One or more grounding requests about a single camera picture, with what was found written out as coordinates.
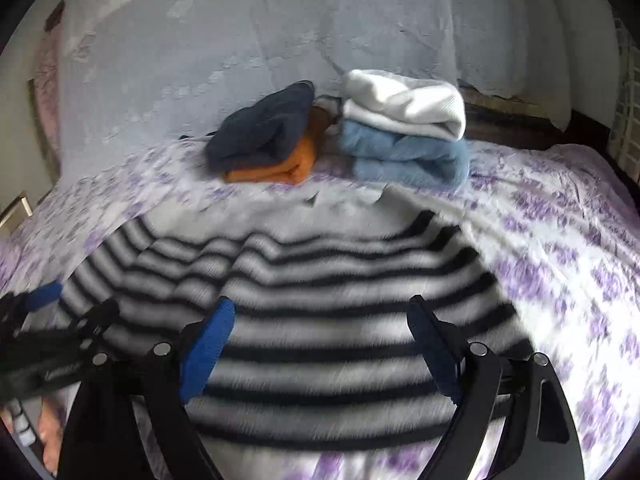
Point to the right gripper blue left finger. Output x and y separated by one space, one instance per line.
102 440

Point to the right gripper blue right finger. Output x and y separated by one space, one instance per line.
538 439

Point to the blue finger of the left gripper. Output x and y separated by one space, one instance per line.
43 296

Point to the black white striped sweater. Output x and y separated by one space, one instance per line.
321 377

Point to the person's left hand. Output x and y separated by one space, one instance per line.
50 429

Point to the purple floral bed sheet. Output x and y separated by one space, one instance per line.
554 227

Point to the orange folded garment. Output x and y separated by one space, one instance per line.
297 167

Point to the pink floral cloth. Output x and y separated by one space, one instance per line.
45 81

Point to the navy folded garment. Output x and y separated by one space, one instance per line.
263 134

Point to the white lace curtain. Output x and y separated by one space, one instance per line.
138 73

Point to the light blue folded towel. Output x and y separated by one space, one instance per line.
417 161

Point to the beige checked window curtain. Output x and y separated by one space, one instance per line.
624 139

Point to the white folded garment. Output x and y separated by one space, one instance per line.
403 105

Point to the wooden picture frame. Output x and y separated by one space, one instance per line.
16 213

